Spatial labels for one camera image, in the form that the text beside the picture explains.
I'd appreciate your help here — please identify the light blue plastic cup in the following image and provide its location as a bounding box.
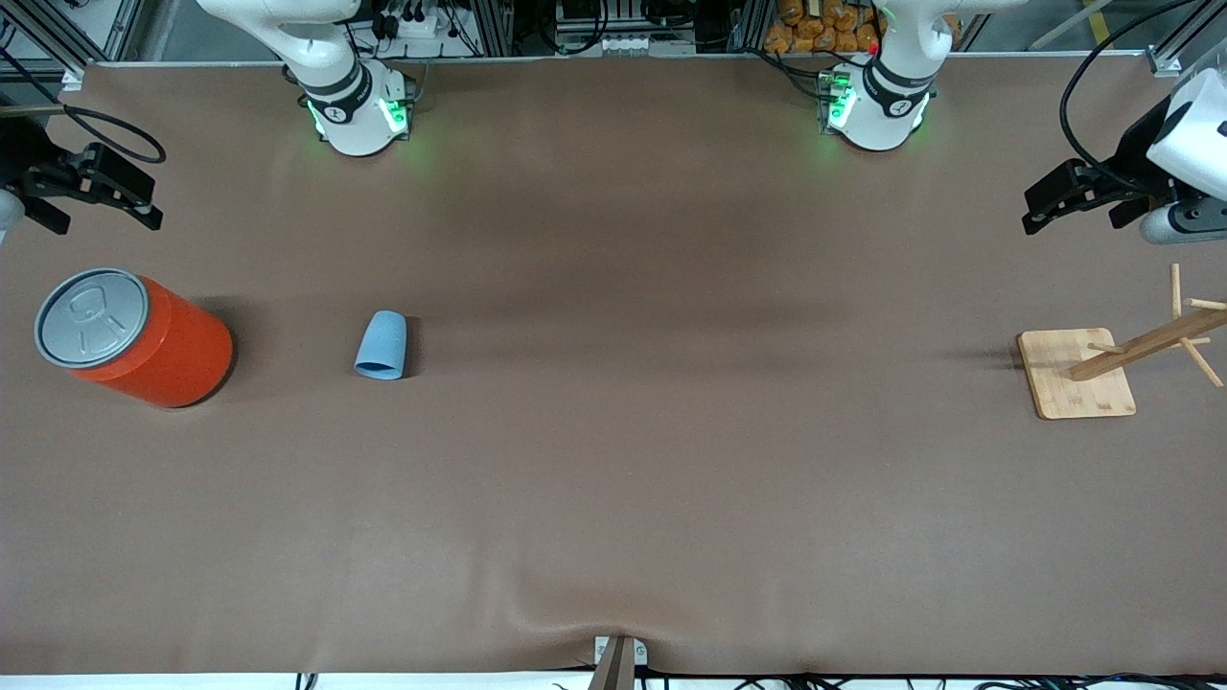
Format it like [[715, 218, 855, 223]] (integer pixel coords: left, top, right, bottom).
[[354, 310, 408, 381]]

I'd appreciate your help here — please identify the orange can with grey lid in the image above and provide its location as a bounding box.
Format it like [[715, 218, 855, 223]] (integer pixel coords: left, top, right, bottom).
[[35, 267, 235, 410]]

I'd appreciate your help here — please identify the wooden mug tree stand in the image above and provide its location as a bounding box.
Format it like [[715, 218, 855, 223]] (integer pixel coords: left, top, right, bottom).
[[1016, 264, 1227, 421]]

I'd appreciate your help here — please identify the bag of orange snacks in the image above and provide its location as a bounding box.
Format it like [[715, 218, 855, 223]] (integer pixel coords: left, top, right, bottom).
[[764, 0, 883, 55]]

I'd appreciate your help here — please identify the white power strip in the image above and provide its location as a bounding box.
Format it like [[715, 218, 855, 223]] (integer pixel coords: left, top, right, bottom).
[[382, 8, 461, 39]]

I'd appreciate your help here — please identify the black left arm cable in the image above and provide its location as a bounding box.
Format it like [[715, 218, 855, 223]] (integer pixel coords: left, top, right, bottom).
[[1058, 0, 1182, 193]]

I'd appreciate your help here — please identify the aluminium extrusion frame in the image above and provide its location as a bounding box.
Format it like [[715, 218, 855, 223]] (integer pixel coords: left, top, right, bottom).
[[0, 0, 145, 68]]

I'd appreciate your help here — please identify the aluminium extrusion post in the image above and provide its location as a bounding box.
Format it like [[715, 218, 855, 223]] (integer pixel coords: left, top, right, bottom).
[[460, 0, 514, 55]]

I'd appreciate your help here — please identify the metal camera post bracket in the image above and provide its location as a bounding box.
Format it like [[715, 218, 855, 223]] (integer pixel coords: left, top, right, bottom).
[[592, 634, 649, 690]]

